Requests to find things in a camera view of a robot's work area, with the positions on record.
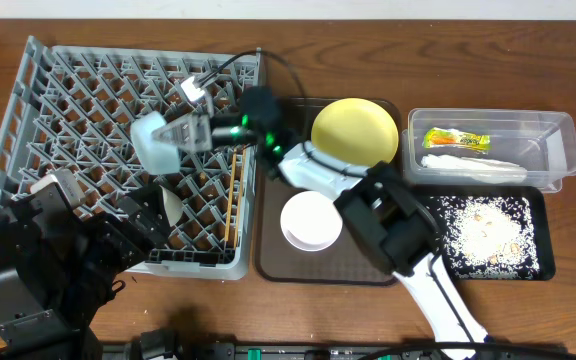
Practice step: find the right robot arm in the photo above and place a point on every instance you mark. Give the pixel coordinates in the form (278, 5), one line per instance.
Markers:
(388, 223)

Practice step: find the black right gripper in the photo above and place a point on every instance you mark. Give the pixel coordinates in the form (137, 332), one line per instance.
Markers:
(200, 129)

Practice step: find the light blue bowl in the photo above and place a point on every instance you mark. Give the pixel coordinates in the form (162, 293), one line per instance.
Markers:
(157, 158)

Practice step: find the black equipment at bottom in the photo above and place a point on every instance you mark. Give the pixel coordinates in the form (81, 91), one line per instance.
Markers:
(318, 351)

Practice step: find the yellow plate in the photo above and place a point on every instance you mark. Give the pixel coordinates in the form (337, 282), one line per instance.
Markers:
(357, 131)

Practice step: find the white cup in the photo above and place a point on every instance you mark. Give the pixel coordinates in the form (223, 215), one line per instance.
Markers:
(173, 207)

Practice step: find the brown serving tray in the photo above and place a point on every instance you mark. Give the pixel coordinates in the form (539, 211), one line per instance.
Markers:
(339, 262)

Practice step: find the white napkin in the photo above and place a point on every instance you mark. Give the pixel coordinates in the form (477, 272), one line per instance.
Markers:
(488, 171)

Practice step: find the clear plastic bin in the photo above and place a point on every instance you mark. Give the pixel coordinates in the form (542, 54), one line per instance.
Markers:
(543, 142)

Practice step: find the green orange snack wrapper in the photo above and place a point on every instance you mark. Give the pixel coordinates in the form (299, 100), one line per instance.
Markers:
(438, 137)

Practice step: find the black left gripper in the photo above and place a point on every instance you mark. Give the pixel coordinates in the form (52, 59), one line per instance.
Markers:
(135, 215)

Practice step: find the wooden chopstick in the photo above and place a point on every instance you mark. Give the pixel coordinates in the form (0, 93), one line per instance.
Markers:
(230, 242)
(240, 196)

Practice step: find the black tray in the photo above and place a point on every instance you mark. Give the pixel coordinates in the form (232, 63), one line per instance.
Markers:
(537, 206)

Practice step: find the grey dishwasher rack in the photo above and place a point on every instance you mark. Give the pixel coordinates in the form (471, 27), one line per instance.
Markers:
(72, 107)

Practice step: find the rice food scraps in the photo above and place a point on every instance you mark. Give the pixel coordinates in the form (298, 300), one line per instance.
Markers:
(487, 237)

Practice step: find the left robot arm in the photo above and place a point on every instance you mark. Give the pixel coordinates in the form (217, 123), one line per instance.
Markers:
(57, 270)

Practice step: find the white bowl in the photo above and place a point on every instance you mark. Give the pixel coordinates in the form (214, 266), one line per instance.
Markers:
(310, 222)

